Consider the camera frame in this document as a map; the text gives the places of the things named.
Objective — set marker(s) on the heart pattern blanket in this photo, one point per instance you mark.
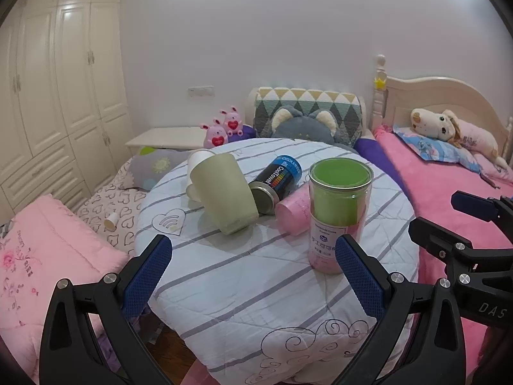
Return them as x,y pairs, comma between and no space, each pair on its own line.
112,197

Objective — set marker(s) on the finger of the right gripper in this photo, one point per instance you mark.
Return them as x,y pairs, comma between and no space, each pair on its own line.
490,210
456,252

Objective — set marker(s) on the white bedside table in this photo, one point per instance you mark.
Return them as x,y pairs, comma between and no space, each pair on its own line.
173,138

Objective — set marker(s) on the blue cartoon pillow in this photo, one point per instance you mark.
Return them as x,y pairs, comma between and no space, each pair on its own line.
434,150

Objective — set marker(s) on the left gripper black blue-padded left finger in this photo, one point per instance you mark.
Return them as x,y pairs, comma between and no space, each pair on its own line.
70,353

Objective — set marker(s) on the purple bed sheet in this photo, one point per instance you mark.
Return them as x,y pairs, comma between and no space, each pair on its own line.
367,148

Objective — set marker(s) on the pink embroidered quilt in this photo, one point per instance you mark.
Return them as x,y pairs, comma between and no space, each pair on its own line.
45,243

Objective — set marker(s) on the cream wooden bed headboard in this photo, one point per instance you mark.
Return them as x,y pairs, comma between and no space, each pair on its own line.
392,106

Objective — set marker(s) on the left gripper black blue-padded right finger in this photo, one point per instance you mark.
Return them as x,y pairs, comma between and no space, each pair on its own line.
418,336

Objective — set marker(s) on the grey bear cushion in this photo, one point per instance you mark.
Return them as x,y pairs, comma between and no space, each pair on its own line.
319,126

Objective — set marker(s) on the front pink pig plush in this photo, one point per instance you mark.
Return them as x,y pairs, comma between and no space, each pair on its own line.
216,134

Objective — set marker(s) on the pink pig plush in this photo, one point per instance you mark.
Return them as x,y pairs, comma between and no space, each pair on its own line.
216,134
232,122

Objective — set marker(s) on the white wall socket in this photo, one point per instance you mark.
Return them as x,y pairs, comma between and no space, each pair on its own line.
201,91

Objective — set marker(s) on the white paper cup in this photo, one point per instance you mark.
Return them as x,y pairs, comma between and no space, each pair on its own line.
196,158

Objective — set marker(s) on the diamond pattern headboard cushion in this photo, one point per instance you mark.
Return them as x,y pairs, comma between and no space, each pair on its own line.
346,108

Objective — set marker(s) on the pink plastic cup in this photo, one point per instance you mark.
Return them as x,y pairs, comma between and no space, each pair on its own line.
293,212

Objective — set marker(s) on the small paper roll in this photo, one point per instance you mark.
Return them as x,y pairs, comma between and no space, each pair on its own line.
111,221

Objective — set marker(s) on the white dog plush toy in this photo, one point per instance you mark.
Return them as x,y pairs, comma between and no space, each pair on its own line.
449,128

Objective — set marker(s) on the olive green cup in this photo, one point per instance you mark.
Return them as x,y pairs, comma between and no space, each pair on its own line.
225,194

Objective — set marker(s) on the black blue towel can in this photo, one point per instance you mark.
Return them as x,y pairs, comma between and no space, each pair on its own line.
274,183

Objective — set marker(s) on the clear jar green pink contents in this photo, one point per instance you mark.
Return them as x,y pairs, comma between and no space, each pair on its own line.
339,194

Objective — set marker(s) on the grey flower pillow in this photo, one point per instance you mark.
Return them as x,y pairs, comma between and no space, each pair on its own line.
150,165

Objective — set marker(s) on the cream wardrobe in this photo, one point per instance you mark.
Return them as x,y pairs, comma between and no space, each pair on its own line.
65,121

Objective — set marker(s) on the striped white quilt tablecloth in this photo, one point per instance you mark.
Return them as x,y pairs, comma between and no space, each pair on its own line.
248,305

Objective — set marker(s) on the back pink pig plush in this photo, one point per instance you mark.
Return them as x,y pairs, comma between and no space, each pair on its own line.
232,122

